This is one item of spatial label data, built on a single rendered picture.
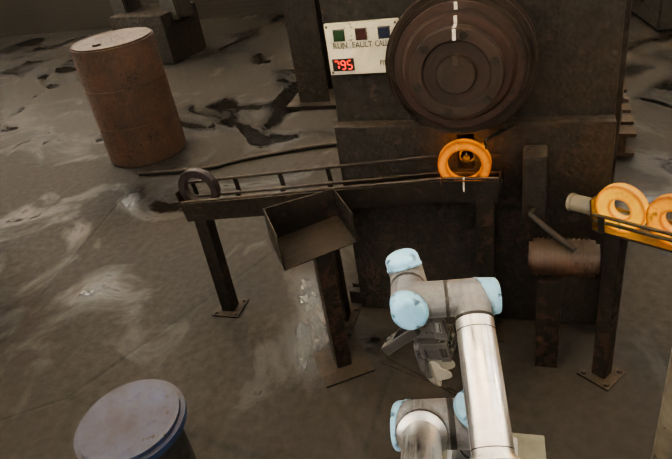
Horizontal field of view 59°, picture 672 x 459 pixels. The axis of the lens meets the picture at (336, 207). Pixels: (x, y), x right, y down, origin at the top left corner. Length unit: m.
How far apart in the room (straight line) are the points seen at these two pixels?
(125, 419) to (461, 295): 1.10
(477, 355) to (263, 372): 1.46
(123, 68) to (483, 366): 3.59
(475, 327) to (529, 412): 1.11
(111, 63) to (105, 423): 2.88
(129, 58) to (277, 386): 2.66
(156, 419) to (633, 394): 1.58
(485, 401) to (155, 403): 1.09
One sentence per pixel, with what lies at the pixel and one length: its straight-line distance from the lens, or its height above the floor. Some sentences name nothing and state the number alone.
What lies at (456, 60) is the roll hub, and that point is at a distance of 1.83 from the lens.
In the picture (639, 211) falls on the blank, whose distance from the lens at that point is 1.93.
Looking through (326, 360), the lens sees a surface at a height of 0.01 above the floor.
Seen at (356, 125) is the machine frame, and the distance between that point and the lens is 2.20.
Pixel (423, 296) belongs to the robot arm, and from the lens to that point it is 1.20.
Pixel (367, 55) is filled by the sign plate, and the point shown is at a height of 1.12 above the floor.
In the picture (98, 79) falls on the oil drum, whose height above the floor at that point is 0.68.
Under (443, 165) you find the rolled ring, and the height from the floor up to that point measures 0.75.
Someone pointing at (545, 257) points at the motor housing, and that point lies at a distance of 2.07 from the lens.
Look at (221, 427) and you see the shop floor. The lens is 2.36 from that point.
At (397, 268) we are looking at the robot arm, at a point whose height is 0.96.
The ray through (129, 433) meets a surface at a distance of 1.87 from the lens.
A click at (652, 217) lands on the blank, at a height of 0.72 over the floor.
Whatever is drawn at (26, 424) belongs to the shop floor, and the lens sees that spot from 2.76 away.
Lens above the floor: 1.72
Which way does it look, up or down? 30 degrees down
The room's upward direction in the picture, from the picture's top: 10 degrees counter-clockwise
